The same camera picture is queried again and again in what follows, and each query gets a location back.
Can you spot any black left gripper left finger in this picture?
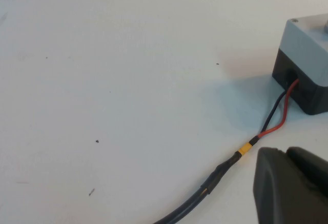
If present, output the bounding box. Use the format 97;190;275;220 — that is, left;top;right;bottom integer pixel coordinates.
253;147;328;224

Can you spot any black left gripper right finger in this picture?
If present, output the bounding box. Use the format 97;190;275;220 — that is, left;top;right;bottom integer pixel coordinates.
286;146;328;198

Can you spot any grey and black button box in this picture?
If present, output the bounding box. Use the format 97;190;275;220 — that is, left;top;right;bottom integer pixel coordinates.
271;13;328;116

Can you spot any black cable with red wire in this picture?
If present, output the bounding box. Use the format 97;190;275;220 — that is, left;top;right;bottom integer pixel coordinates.
153;78;300;224

